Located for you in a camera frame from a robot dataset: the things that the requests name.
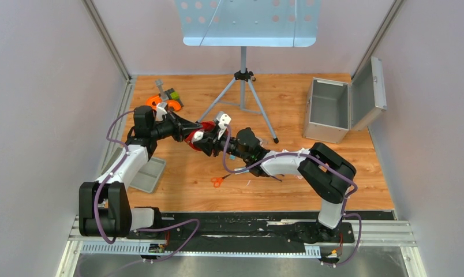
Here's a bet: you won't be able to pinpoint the grey plastic tray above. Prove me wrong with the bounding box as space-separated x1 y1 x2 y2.
102 147 167 194

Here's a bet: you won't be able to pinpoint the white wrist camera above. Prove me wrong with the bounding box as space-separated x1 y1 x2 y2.
155 102 169 122
215 111 231 139

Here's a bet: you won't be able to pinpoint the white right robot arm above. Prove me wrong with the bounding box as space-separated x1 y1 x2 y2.
186 128 357 241

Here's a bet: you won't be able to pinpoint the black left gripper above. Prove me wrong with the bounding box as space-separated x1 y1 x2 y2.
151 110 204 143

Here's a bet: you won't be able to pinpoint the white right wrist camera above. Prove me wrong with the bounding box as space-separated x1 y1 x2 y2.
215 111 231 139

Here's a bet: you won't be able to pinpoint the orange grey toy fixture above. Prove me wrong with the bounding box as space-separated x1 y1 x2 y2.
145 79 184 111

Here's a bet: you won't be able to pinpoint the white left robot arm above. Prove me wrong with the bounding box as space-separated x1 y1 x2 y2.
78 106 203 244

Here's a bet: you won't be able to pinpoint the blue plastic tweezers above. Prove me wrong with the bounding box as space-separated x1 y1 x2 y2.
270 175 283 182

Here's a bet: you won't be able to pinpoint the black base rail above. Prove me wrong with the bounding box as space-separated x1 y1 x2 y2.
125 209 396 255

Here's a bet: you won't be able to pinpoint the blue white sachet lower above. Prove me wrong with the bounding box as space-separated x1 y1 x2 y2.
234 167 250 175

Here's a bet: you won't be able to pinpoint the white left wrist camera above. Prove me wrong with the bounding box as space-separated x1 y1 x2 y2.
155 102 169 122

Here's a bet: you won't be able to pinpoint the red first aid pouch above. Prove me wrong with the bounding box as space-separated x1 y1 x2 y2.
184 121 215 151

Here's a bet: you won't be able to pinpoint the blue music stand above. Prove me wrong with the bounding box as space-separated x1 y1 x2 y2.
174 0 321 143

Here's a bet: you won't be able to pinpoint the grey metal case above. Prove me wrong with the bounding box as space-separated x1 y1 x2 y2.
302 57 387 144

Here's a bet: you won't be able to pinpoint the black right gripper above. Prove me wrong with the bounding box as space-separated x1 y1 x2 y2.
194 126 250 161

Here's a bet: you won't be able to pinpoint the orange handled scissors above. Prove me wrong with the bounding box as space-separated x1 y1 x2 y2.
211 174 231 188

